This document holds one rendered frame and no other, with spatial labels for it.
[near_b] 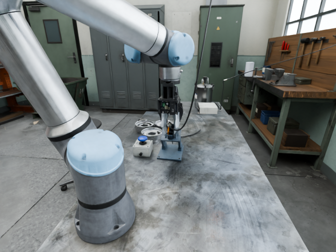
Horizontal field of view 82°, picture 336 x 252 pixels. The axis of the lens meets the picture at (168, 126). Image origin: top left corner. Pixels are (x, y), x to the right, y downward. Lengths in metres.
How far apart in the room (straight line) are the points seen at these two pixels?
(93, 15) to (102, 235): 0.45
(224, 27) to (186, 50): 3.33
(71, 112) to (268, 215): 0.58
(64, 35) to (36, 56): 4.40
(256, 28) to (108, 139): 4.00
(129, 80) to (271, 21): 2.79
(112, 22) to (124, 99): 3.56
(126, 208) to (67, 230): 0.16
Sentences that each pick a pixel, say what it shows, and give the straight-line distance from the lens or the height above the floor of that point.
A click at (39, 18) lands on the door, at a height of 1.82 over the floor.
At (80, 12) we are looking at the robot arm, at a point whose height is 1.28.
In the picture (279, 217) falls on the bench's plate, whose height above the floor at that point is 0.80.
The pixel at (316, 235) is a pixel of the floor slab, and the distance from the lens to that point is 1.88.
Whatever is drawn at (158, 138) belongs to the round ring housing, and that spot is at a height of 0.82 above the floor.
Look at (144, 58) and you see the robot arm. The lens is 0.58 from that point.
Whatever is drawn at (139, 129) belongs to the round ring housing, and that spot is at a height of 0.82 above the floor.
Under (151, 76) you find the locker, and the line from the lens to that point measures 3.67.
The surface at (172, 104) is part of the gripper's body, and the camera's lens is 0.67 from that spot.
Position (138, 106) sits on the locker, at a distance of 3.90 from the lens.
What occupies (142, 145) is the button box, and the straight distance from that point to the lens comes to 0.81.
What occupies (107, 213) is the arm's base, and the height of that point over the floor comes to 0.87.
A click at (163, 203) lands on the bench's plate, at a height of 0.80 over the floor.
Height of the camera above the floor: 1.22
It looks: 22 degrees down
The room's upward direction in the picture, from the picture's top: straight up
